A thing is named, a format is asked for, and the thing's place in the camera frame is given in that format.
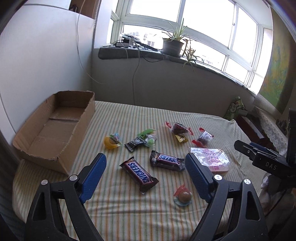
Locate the clear bag sliced bread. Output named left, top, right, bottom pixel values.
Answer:
left=189, top=148, right=230, bottom=176

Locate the Snickers bar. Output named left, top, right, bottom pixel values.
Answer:
left=119, top=157, right=159, bottom=194
left=149, top=150, right=185, bottom=172

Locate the brown ball candy red wrapper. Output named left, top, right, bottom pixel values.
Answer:
left=174, top=184, right=193, bottom=206

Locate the dark candy red wrapper small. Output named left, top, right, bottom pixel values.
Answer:
left=192, top=128, right=214, bottom=148

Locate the yellow candy packet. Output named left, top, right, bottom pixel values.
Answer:
left=175, top=135, right=188, bottom=143

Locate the yellow jelly cup snack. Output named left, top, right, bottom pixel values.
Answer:
left=103, top=133, right=122, bottom=150

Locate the dark candy red wrapper large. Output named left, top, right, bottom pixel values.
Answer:
left=166, top=121, right=194, bottom=136

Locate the black small candy packet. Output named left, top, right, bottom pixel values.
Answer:
left=125, top=137, right=147, bottom=152

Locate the green candy packet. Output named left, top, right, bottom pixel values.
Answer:
left=137, top=128, right=155, bottom=139

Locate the clear blue-green candy packet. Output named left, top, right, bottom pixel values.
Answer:
left=145, top=135, right=157, bottom=148

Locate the dark red wooden furniture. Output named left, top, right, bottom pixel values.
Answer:
left=235, top=114, right=276, bottom=151

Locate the white lace cloth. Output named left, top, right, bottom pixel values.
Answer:
left=252, top=94, right=288, bottom=156

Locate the green patterned bag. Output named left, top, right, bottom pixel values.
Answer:
left=223, top=96, right=245, bottom=121

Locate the striped table cloth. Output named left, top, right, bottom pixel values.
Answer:
left=12, top=100, right=266, bottom=241

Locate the brown cardboard box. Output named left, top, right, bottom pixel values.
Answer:
left=12, top=91, right=95, bottom=174

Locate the small trailing plant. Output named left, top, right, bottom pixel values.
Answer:
left=182, top=39, right=205, bottom=70

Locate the potted spider plant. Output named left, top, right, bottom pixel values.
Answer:
left=159, top=18, right=189, bottom=58

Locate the power adapter on sill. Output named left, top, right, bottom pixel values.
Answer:
left=113, top=34, right=141, bottom=48

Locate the yellow green wall painting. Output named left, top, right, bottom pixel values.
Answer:
left=257, top=9, right=294, bottom=113

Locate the white thin cable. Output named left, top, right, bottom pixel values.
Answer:
left=76, top=0, right=110, bottom=84

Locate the grey hanging cable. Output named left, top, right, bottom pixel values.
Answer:
left=124, top=44, right=167, bottom=105

